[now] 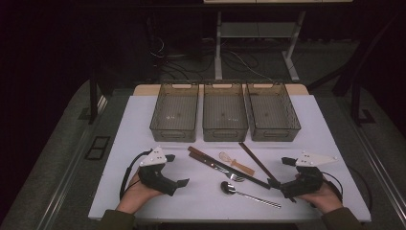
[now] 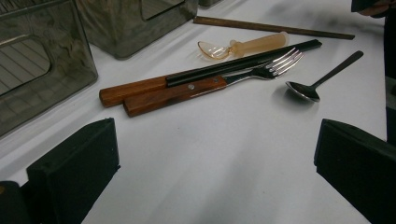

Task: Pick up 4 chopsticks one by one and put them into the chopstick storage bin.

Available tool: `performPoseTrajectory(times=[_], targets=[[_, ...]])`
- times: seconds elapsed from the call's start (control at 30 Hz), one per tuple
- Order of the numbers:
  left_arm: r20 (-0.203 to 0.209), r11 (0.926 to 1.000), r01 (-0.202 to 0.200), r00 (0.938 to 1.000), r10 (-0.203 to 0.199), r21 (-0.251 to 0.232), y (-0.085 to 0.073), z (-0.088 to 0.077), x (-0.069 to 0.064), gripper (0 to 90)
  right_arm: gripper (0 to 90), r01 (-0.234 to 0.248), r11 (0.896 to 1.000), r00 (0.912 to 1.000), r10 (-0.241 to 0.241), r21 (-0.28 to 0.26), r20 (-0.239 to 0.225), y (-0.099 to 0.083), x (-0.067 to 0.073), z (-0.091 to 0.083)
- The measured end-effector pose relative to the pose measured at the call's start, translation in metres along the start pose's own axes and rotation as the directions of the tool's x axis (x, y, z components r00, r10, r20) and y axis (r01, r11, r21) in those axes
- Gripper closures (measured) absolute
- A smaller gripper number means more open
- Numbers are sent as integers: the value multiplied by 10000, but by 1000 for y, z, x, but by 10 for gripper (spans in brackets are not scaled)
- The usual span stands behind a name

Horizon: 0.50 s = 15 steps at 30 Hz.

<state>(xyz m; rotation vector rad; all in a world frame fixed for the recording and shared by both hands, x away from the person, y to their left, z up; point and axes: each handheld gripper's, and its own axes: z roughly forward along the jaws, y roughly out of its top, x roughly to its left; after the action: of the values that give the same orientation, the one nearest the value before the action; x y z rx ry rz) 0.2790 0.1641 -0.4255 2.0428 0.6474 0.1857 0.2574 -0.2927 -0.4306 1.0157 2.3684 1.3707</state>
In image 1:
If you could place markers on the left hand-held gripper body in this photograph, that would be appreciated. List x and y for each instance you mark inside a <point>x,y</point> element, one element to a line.
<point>156,179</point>

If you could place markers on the metal floor rail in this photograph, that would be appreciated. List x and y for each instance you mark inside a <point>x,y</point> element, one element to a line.
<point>383,179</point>
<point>63,185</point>

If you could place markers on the metal spoon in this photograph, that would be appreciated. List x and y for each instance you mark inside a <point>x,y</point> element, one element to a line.
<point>227,188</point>

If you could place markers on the person's left hand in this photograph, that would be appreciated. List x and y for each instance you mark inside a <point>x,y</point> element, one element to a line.
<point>137,195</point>

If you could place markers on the white metal-legged desk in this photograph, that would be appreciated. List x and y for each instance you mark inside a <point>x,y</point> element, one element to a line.
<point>218,48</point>

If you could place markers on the person's right hand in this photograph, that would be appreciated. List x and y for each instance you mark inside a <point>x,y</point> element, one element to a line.
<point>327,199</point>

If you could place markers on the black metal stand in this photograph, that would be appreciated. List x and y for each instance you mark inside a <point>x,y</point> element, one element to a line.
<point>356,102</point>

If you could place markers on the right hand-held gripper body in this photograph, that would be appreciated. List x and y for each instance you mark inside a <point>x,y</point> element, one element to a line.
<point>306,182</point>

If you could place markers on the black rectangular floor frame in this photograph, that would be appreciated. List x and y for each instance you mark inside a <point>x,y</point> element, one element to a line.
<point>91,153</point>

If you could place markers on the smoky transparent plastic bin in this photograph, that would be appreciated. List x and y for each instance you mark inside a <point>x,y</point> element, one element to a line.
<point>175,111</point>
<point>225,111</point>
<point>271,111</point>

